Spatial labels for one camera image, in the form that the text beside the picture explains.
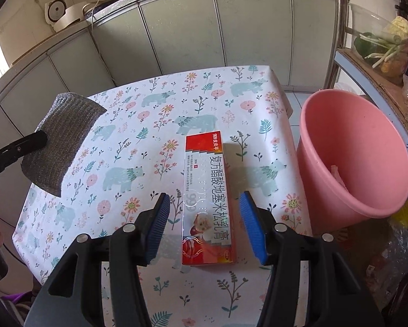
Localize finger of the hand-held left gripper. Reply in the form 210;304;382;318
0;131;49;181

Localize grey kitchen counter cabinet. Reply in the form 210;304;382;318
0;0;338;164

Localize cauliflower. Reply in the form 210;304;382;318
383;16;408;40

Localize red white carton box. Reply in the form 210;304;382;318
181;131;237;266

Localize yellow plastic item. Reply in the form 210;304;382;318
391;198;408;229

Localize crumpled clear plastic bags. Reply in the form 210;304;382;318
347;225;408;301

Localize pink plastic bucket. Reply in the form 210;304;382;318
295;89;408;235

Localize green onions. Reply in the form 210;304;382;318
359;32;408;69

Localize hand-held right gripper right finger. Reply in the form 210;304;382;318
238;191;385;327

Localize clear plastic container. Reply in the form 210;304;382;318
347;3;396;54

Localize grey mesh scrub pad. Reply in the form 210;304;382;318
21;92;108;198

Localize dark green vegetable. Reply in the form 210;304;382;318
353;33;378;57

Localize floral bear print tablecloth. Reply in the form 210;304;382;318
12;65;314;327

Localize dark lidded pot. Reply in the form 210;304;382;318
83;0;121;15

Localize black cable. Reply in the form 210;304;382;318
0;215;25;267

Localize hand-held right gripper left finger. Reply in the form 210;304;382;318
32;193;171;327

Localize white rice cooker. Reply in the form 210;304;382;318
44;0;99;33

